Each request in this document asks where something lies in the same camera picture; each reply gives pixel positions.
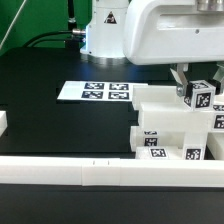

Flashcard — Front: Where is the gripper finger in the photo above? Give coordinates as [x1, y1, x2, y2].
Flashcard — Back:
[213, 62, 224, 94]

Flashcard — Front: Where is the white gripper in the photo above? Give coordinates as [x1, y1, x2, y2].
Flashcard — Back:
[123, 0, 224, 97]

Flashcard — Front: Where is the white tagged cube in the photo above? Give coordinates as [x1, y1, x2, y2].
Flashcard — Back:
[183, 80, 215, 111]

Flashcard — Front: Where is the white chair back frame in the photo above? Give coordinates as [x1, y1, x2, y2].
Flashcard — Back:
[132, 85, 224, 133]

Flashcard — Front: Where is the white chair seat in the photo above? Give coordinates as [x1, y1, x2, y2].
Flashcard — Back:
[182, 133, 224, 161]

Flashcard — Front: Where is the black vertical pole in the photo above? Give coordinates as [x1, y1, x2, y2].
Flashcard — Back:
[67, 0, 76, 23]

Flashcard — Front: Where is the white U-shaped fence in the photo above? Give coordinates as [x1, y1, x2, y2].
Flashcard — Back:
[0, 110, 224, 188]

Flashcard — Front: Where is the white marker base plate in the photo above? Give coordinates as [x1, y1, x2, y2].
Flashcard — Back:
[58, 81, 144, 102]

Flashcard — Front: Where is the black cable with connector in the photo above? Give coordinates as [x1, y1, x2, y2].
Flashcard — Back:
[23, 28, 87, 48]

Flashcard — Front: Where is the white diagonal cord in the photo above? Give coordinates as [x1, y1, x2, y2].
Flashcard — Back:
[0, 0, 28, 51]

